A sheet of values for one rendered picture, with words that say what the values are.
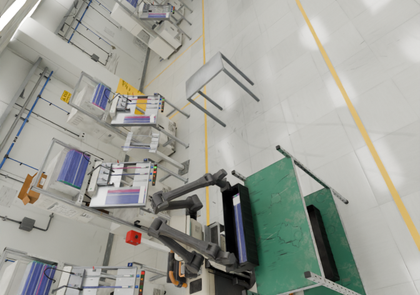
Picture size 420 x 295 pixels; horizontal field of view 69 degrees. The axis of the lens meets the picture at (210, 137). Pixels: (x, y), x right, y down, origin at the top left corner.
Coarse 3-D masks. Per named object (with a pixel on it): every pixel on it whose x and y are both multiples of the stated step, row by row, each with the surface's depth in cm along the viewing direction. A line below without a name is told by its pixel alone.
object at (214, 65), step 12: (216, 60) 419; (228, 60) 436; (204, 72) 426; (216, 72) 401; (228, 72) 402; (240, 72) 452; (192, 84) 435; (204, 84) 412; (240, 84) 417; (252, 84) 469; (204, 96) 476; (252, 96) 433; (216, 120) 458
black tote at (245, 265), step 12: (228, 192) 231; (240, 192) 217; (228, 204) 228; (240, 204) 210; (228, 216) 221; (228, 228) 213; (252, 228) 205; (228, 240) 207; (252, 240) 198; (252, 252) 191; (240, 264) 187; (252, 264) 188
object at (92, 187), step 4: (96, 164) 420; (100, 168) 417; (92, 172) 410; (96, 172) 410; (92, 176) 406; (96, 176) 406; (92, 180) 402; (96, 180) 402; (92, 184) 397; (96, 184) 402; (88, 188) 394; (92, 188) 393; (96, 188) 401; (88, 192) 393; (92, 192) 393
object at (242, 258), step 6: (234, 198) 227; (234, 204) 224; (234, 210) 221; (240, 210) 217; (240, 216) 214; (240, 222) 211; (240, 228) 209; (240, 234) 206; (240, 240) 204; (240, 246) 202; (240, 252) 199; (240, 258) 197; (246, 258) 193
